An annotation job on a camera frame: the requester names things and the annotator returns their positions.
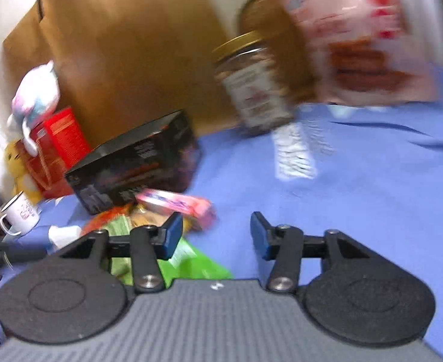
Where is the red orange snack packet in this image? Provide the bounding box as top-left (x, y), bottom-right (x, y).
top-left (81, 204), bottom-right (131, 236)

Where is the green snack packet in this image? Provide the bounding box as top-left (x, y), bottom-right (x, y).
top-left (101, 215), bottom-right (232, 286)

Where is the pink candy box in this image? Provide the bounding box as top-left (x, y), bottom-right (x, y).
top-left (135, 189), bottom-right (217, 231)

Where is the black snack box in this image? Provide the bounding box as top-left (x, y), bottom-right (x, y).
top-left (64, 110), bottom-right (202, 215)

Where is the yellow brown snack packet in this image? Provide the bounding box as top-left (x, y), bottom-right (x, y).
top-left (128, 204), bottom-right (168, 229)

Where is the white enamel mug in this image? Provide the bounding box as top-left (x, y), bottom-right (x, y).
top-left (0, 191), bottom-right (40, 236)

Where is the yellow duck plush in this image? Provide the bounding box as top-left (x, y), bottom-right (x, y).
top-left (4, 141), bottom-right (43, 206)

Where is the blue printed tablecloth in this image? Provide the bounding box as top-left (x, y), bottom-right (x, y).
top-left (0, 72), bottom-right (443, 361)

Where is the red gift bag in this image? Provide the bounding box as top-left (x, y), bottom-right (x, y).
top-left (15, 107), bottom-right (91, 198)

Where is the pink blue plush toy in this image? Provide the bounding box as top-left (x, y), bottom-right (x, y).
top-left (6, 61), bottom-right (60, 157)

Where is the large wooden board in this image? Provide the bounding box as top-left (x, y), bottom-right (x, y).
top-left (3, 0), bottom-right (236, 146)

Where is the pink twisted snack bag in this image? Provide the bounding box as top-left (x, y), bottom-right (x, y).
top-left (280, 0), bottom-right (436, 106)

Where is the round wooden board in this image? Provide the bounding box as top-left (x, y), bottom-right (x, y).
top-left (238, 0), bottom-right (315, 103)

